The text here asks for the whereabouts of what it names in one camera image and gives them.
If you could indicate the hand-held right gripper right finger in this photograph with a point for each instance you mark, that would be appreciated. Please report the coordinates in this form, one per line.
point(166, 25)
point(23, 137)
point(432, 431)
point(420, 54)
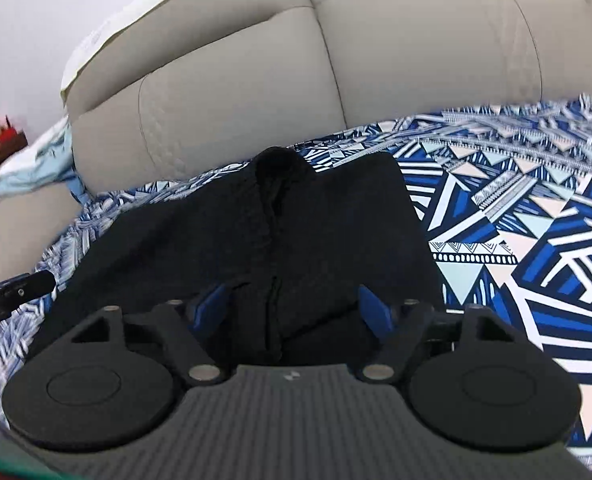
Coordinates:
point(375, 310)

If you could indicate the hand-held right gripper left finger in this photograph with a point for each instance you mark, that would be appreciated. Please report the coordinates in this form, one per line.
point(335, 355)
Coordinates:
point(210, 310)

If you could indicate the white sofa cover cloth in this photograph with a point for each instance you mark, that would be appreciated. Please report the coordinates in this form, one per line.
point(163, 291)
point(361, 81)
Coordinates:
point(96, 45)

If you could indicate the beige leather sofa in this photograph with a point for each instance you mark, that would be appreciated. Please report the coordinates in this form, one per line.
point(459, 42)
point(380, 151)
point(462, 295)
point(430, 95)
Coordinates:
point(375, 50)

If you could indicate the black pants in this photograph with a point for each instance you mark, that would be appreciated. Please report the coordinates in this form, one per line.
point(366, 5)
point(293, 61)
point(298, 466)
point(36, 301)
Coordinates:
point(286, 230)

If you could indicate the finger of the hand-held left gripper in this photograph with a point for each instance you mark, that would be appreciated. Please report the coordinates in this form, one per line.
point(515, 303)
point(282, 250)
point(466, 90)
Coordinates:
point(28, 287)

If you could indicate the blue white geometric blanket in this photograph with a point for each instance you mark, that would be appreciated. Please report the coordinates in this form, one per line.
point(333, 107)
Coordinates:
point(515, 220)

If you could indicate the light blue cloth pile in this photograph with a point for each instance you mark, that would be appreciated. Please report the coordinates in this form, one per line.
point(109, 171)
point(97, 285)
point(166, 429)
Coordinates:
point(36, 165)

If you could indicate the red box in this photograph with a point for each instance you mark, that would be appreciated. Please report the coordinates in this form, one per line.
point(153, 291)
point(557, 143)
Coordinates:
point(3, 140)

